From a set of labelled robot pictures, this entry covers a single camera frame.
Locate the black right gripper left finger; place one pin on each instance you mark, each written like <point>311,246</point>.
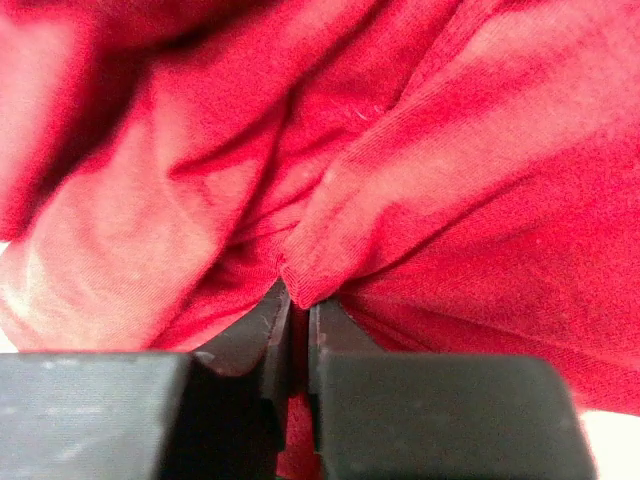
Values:
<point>219,412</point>

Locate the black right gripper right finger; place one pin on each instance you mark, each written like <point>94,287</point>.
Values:
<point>388,415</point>

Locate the red t-shirt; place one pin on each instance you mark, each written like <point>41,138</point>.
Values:
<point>462,175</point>

